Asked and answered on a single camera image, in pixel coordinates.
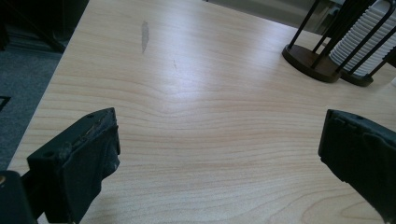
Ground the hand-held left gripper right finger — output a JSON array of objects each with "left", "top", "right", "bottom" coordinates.
[{"left": 318, "top": 108, "right": 396, "bottom": 224}]

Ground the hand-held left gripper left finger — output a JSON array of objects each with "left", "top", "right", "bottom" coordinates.
[{"left": 26, "top": 107, "right": 121, "bottom": 224}]

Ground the black cup holder rack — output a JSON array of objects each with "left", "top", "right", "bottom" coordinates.
[{"left": 281, "top": 0, "right": 396, "bottom": 88}]

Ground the stack of white cups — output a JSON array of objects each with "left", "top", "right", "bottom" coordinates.
[{"left": 329, "top": 0, "right": 396, "bottom": 77}]

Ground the dark furniture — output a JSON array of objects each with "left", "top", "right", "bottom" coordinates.
[{"left": 0, "top": 0, "right": 90, "bottom": 53}]

